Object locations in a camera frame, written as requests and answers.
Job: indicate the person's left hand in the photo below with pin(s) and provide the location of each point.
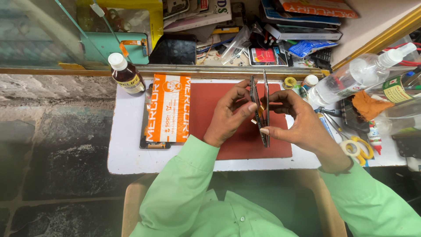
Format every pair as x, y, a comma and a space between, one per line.
223, 115

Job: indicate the person's right hand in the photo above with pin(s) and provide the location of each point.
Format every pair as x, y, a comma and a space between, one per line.
302, 125

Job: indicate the dark phone body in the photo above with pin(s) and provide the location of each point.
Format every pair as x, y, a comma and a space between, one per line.
258, 126

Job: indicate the thin phone display panel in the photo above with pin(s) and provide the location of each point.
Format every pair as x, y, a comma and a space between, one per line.
266, 85

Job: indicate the red work mat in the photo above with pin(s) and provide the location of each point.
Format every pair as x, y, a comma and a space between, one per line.
210, 108

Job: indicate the small white capped bottle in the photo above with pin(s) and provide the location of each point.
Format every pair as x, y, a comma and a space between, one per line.
310, 81

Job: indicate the black phone under cloth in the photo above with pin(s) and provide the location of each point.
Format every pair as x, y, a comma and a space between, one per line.
352, 118

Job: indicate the orange and white packet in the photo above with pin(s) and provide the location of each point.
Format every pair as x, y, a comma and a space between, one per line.
168, 108

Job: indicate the clear spray bottle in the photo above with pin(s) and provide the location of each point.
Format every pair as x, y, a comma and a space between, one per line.
352, 77

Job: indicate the orange cloth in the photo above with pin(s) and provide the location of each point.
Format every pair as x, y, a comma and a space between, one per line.
368, 105

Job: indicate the clear plastic bag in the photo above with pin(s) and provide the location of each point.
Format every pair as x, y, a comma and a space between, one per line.
234, 46

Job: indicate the small glue tube red cap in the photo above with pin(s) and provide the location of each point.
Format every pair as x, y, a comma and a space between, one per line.
374, 136

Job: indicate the red and black card pack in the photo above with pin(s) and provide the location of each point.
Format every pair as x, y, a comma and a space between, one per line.
268, 56

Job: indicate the blue foil packet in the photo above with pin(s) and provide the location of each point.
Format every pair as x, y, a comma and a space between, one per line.
309, 47

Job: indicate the heap of phone parts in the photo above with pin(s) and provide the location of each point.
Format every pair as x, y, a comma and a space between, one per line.
210, 29

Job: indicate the light green shirt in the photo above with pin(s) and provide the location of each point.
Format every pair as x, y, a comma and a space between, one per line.
230, 214

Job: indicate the clear bottle with green label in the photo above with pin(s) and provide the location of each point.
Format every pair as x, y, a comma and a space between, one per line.
396, 89

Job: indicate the brown bottle with white cap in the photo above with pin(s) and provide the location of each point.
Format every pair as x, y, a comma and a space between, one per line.
128, 79

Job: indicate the black plastic part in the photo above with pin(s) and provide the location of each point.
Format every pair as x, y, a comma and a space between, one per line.
407, 144

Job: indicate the stack of boxes and packets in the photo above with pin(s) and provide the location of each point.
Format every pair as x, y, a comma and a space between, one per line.
306, 16

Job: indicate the yellow plastic packet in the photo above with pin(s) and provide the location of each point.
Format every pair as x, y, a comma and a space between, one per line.
154, 19

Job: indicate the teal phone back cover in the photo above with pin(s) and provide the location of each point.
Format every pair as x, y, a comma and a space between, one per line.
115, 49

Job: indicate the glass pane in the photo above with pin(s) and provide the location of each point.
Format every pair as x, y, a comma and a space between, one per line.
49, 29

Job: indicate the metal counter rail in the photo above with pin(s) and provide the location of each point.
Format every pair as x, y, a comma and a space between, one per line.
197, 70

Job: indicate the golden wooden frame rail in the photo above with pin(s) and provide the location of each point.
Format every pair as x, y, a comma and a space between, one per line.
378, 38

